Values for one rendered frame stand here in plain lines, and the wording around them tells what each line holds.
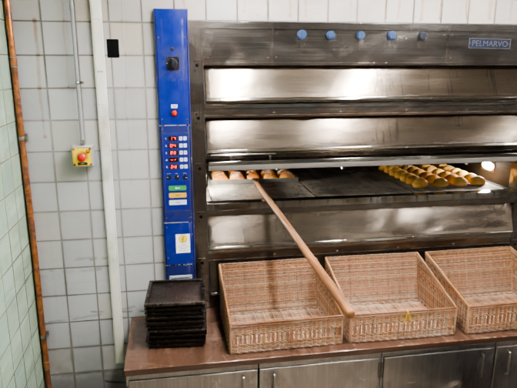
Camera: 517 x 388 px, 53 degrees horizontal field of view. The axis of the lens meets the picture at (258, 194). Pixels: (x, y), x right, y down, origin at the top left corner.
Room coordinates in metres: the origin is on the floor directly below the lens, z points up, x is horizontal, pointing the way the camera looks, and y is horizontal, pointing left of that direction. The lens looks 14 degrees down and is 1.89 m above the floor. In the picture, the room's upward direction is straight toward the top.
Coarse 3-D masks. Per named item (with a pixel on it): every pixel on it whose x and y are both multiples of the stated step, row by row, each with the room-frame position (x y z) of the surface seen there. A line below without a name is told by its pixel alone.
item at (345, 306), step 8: (256, 184) 3.03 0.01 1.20; (264, 192) 2.80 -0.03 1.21; (272, 200) 2.64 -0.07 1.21; (272, 208) 2.52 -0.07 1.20; (280, 216) 2.35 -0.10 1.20; (288, 224) 2.22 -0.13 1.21; (296, 232) 2.11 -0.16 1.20; (296, 240) 2.02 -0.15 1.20; (304, 248) 1.92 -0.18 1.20; (312, 256) 1.82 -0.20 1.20; (312, 264) 1.77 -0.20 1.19; (320, 272) 1.69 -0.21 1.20; (328, 280) 1.61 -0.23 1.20; (328, 288) 1.58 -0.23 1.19; (336, 288) 1.55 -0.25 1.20; (336, 296) 1.50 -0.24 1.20; (344, 296) 1.49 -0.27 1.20; (344, 304) 1.44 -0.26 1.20; (344, 312) 1.41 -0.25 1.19; (352, 312) 1.39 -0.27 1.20
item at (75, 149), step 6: (72, 150) 2.49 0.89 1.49; (78, 150) 2.50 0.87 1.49; (84, 150) 2.50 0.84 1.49; (90, 150) 2.51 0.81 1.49; (72, 156) 2.49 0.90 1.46; (90, 156) 2.51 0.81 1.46; (72, 162) 2.50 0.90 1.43; (78, 162) 2.50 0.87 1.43; (84, 162) 2.50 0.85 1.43; (90, 162) 2.51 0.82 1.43
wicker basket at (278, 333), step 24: (240, 264) 2.66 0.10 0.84; (264, 264) 2.68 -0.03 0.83; (288, 264) 2.71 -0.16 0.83; (264, 288) 2.65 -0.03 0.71; (288, 288) 2.67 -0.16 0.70; (312, 288) 2.69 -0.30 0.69; (240, 312) 2.60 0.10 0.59; (264, 312) 2.60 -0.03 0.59; (288, 312) 2.60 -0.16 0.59; (312, 312) 2.61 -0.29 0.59; (336, 312) 2.37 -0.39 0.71; (240, 336) 2.34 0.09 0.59; (264, 336) 2.22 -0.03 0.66; (288, 336) 2.24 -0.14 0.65; (312, 336) 2.34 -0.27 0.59; (336, 336) 2.28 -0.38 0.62
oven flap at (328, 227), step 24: (216, 216) 2.71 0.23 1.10; (240, 216) 2.73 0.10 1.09; (264, 216) 2.75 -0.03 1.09; (288, 216) 2.77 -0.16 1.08; (312, 216) 2.79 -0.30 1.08; (336, 216) 2.81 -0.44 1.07; (360, 216) 2.83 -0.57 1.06; (384, 216) 2.85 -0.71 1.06; (408, 216) 2.87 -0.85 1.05; (432, 216) 2.90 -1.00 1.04; (456, 216) 2.92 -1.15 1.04; (480, 216) 2.94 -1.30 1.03; (504, 216) 2.96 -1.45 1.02; (216, 240) 2.67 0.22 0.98; (240, 240) 2.69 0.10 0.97; (264, 240) 2.70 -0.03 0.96; (288, 240) 2.72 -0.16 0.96; (312, 240) 2.74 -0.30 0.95; (336, 240) 2.74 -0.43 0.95; (360, 240) 2.76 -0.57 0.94; (384, 240) 2.78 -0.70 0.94
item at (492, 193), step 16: (416, 192) 2.92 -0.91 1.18; (432, 192) 2.92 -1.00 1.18; (448, 192) 2.92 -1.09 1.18; (464, 192) 2.92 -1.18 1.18; (480, 192) 2.93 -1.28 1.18; (496, 192) 2.94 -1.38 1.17; (512, 192) 2.96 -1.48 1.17; (208, 208) 2.67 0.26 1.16; (224, 208) 2.69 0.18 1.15; (240, 208) 2.70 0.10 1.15; (256, 208) 2.71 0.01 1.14
